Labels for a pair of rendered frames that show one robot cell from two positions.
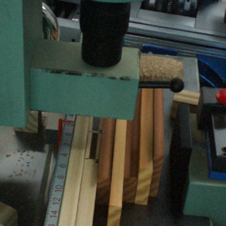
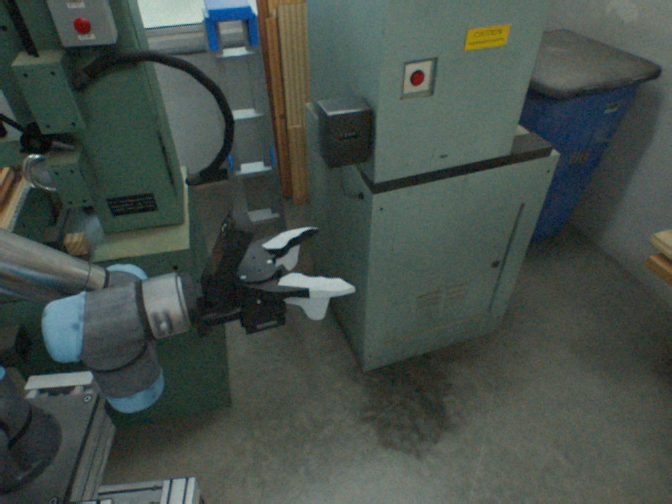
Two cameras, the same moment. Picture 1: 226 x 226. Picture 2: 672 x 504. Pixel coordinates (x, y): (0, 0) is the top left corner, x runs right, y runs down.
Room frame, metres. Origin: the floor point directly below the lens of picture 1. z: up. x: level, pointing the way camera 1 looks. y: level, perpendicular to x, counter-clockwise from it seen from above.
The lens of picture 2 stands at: (1.91, 0.51, 1.66)
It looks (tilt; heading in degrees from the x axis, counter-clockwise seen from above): 42 degrees down; 164
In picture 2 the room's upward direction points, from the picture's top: straight up
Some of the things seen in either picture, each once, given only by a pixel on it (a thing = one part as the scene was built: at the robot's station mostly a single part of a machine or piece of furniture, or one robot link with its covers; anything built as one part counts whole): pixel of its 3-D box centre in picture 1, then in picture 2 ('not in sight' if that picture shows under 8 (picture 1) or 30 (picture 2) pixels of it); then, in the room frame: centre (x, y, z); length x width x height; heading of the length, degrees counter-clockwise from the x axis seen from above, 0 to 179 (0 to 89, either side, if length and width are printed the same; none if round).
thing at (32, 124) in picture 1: (27, 115); (77, 243); (0.77, 0.11, 0.82); 0.04 x 0.04 x 0.05; 87
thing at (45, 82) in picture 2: not in sight; (54, 92); (0.77, 0.20, 1.23); 0.09 x 0.08 x 0.15; 88
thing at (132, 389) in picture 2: not in sight; (127, 360); (1.45, 0.34, 1.12); 0.11 x 0.08 x 0.11; 4
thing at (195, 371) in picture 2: not in sight; (130, 315); (0.61, 0.11, 0.36); 0.58 x 0.45 x 0.71; 88
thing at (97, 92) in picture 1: (83, 82); (13, 151); (0.61, 0.01, 1.03); 0.14 x 0.07 x 0.09; 88
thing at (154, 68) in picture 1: (155, 66); not in sight; (0.83, -0.10, 0.91); 0.10 x 0.07 x 0.02; 88
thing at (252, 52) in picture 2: not in sight; (249, 148); (-0.06, 0.66, 0.58); 0.27 x 0.25 x 1.16; 1
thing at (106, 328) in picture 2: not in sight; (102, 323); (1.47, 0.34, 1.21); 0.11 x 0.08 x 0.09; 94
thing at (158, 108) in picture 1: (155, 136); not in sight; (0.62, -0.09, 0.94); 0.16 x 0.01 x 0.08; 178
